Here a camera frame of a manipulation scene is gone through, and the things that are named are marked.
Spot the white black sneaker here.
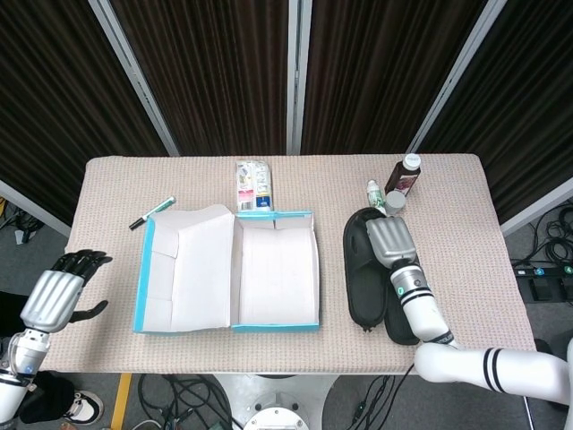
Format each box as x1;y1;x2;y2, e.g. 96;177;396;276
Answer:
62;390;104;426

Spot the dark juice bottle white cap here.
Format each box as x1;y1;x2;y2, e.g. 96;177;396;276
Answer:
384;153;422;198

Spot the black floor cable bundle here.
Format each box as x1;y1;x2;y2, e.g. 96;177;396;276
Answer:
136;374;234;430
532;201;573;265

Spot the small white green bottle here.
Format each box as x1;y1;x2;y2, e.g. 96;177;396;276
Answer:
366;179;387;217

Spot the black trouser leg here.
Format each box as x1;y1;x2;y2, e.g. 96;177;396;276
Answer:
20;371;75;425

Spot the aluminium partition post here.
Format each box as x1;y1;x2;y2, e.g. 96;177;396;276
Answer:
87;0;180;157
500;176;573;237
406;0;509;156
0;178;71;238
286;0;312;156

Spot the black rubber slipper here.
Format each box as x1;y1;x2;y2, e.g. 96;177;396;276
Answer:
384;250;423;346
343;207;391;332

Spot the small clear jar grey lid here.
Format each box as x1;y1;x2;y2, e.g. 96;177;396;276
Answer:
384;191;406;217

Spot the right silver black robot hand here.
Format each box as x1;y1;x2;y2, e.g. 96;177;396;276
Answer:
365;215;417;270

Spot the teal cardboard shoe box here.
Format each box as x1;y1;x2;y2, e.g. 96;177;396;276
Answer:
132;204;321;335

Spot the beige woven table cloth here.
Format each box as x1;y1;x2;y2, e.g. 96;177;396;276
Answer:
35;154;537;375

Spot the green white marker pen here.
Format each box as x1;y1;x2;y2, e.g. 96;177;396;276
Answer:
128;195;176;232

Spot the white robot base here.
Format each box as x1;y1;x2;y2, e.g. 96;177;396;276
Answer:
214;374;337;430

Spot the black foot pedal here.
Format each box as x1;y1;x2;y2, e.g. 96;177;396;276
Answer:
527;277;556;302

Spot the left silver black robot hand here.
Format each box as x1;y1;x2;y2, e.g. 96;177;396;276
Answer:
20;249;113;333

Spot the white tissue pack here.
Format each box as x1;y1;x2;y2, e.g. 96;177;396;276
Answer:
235;159;274;212

